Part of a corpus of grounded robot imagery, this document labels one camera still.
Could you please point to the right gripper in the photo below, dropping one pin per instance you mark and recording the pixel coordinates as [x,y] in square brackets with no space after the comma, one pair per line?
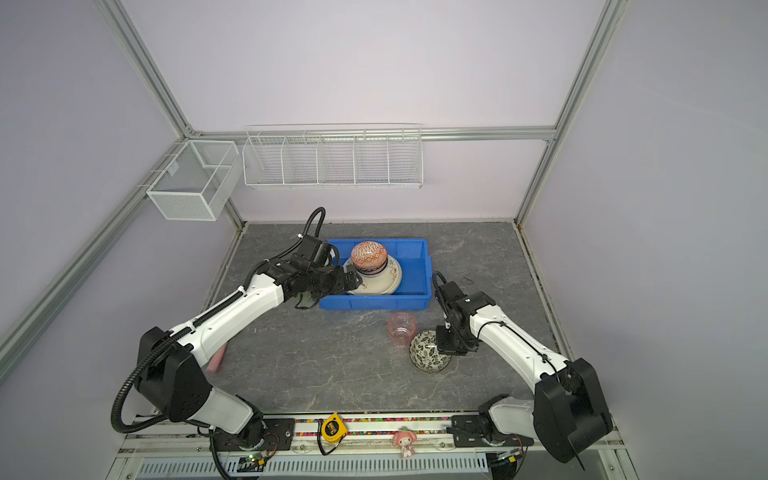
[444,346]

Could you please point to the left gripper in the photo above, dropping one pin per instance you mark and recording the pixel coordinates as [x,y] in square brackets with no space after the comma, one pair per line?
[341,285]

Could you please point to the orange patterned bowl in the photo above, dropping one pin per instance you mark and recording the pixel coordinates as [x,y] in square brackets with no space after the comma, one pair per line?
[369,257]

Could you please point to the cream painted plate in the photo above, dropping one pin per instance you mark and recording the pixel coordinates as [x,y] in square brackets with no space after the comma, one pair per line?
[385,282]

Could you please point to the olive leaf pattern bowl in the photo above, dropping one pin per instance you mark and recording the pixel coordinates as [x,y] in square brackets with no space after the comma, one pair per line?
[424,354]

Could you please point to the pink glass cup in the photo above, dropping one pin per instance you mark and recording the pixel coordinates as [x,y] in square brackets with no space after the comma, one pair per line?
[402,328]

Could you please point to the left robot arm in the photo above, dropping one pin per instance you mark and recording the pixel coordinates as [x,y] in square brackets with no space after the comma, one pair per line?
[168,382]

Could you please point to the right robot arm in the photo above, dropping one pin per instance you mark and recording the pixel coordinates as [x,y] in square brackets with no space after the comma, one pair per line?
[568,412]

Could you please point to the blue plastic bin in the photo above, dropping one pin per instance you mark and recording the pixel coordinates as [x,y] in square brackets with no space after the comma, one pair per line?
[414,291]

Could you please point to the pink doll figurine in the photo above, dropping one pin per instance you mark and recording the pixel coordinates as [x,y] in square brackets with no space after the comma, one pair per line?
[403,440]

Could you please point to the yellow tape measure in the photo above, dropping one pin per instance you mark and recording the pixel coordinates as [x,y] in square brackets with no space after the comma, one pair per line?
[331,432]

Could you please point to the purple silicone spatula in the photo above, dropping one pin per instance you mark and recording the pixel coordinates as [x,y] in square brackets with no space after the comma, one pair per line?
[216,360]

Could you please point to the white mesh basket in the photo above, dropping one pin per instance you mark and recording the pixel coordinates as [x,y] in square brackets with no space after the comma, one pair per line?
[198,181]

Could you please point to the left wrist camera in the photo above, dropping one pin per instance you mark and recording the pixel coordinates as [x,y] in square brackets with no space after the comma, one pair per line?
[314,251]

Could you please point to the white wire wall rack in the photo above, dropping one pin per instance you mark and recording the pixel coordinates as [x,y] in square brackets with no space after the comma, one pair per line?
[333,155]

